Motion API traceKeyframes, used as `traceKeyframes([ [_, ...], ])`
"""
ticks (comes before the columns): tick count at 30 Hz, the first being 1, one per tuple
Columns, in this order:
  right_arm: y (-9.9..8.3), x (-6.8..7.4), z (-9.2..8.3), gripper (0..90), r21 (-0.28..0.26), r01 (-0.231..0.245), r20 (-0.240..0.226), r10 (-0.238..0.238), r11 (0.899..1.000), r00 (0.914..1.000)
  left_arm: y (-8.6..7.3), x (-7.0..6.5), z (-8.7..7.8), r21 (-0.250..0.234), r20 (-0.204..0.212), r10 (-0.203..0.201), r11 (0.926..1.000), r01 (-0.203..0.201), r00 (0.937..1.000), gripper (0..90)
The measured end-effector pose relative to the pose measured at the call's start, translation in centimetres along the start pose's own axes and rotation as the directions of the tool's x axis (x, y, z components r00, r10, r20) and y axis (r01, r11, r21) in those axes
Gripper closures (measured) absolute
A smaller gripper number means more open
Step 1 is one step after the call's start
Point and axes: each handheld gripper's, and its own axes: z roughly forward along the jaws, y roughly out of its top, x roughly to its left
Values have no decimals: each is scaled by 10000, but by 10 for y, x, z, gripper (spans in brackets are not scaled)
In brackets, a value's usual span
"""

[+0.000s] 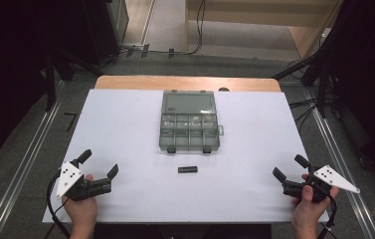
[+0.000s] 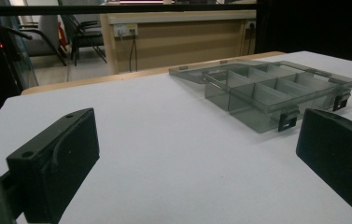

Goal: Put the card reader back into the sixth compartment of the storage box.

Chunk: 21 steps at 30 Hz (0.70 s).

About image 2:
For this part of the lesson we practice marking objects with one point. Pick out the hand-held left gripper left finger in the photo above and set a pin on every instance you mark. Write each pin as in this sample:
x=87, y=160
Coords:
x=55, y=168

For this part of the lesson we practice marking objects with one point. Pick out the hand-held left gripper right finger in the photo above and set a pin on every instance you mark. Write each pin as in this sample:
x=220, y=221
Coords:
x=338, y=152

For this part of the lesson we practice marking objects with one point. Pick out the clear grey plastic organizer box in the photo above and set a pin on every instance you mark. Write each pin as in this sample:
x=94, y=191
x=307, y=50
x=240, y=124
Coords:
x=267, y=90

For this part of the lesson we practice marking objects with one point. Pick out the glass panel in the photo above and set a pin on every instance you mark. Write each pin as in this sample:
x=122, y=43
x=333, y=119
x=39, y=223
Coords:
x=18, y=46

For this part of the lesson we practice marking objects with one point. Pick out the black folding chair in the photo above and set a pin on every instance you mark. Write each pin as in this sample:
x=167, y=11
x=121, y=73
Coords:
x=85, y=35

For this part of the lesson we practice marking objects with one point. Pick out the black horizontal bar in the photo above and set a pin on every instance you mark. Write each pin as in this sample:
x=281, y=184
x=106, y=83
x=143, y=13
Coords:
x=117, y=9

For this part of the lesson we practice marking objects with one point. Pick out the wooden counter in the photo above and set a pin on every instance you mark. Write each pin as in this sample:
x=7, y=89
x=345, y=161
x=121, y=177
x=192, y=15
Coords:
x=176, y=40

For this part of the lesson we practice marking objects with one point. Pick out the grey armchair with black frame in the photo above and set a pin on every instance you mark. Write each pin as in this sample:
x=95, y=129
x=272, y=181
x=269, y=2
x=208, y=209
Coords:
x=41, y=35

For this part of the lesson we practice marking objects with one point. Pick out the white wall socket strip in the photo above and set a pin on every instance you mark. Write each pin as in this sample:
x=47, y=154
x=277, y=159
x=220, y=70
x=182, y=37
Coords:
x=125, y=30

